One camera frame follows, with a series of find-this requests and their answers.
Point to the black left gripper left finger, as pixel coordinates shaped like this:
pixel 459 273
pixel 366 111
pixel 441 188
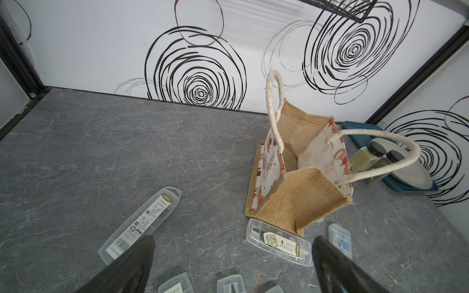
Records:
pixel 127 274

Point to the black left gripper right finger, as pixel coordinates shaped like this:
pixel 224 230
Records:
pixel 337 273

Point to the clear compass case blue compass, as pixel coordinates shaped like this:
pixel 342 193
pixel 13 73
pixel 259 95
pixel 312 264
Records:
pixel 340 238

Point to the clear compass case by bag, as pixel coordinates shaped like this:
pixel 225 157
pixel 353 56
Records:
pixel 279 243

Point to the clear long compass case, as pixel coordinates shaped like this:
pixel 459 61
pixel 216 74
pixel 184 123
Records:
pixel 178 284

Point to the burlap canvas cat bag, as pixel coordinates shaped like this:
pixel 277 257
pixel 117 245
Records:
pixel 301 171

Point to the spice jar pale contents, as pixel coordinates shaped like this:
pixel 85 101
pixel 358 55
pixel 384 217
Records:
pixel 365 157

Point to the grey round plate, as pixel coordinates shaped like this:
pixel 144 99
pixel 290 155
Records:
pixel 415 175

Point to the spice jar green herbs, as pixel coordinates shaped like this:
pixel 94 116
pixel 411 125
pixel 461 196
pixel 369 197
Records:
pixel 389 158

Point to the black corner frame post right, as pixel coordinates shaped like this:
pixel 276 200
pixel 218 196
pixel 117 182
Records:
pixel 451 47

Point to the black corner frame post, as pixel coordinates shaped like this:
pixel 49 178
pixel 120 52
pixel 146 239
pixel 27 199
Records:
pixel 451 47
pixel 18 64

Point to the black corner frame post left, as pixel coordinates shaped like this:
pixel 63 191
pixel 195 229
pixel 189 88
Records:
pixel 18 64

